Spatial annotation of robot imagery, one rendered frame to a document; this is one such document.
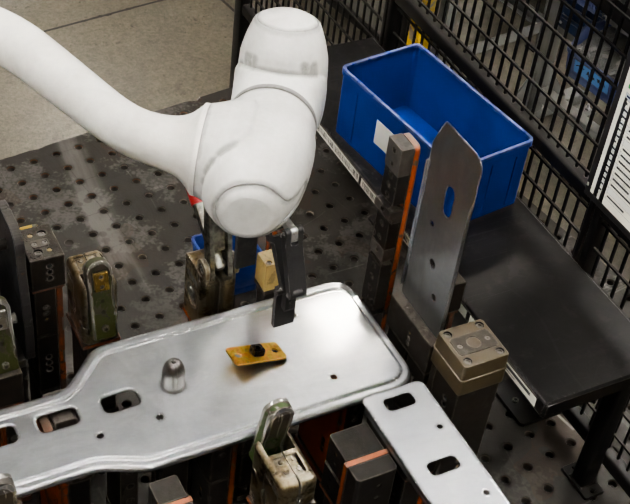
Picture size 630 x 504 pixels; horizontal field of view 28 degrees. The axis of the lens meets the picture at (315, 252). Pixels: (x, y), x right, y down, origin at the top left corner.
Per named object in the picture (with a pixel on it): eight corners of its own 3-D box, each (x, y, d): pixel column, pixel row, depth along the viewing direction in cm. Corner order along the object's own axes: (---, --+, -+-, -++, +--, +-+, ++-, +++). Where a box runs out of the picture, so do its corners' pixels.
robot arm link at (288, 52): (240, 96, 154) (221, 160, 145) (247, -15, 144) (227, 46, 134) (327, 109, 154) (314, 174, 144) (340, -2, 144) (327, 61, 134)
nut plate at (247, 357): (236, 366, 174) (237, 359, 173) (224, 349, 176) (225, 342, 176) (287, 359, 178) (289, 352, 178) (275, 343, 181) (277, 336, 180)
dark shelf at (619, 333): (540, 420, 175) (545, 406, 173) (266, 69, 232) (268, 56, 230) (663, 376, 184) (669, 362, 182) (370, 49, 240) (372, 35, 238)
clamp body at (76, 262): (79, 468, 198) (72, 301, 173) (56, 416, 205) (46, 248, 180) (134, 451, 202) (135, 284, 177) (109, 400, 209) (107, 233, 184)
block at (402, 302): (400, 474, 203) (431, 347, 183) (365, 420, 211) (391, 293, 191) (416, 468, 205) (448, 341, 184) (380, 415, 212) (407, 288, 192)
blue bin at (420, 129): (441, 233, 198) (455, 169, 189) (331, 128, 215) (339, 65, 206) (519, 202, 205) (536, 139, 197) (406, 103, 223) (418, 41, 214)
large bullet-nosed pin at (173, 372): (166, 403, 172) (167, 371, 168) (157, 387, 174) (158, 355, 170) (187, 397, 174) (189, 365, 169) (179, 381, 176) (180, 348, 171)
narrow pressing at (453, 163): (437, 344, 184) (481, 162, 161) (398, 292, 191) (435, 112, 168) (440, 343, 184) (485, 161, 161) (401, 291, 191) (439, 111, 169)
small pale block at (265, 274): (249, 427, 207) (266, 267, 183) (240, 412, 209) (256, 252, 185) (268, 421, 209) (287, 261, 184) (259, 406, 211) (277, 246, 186)
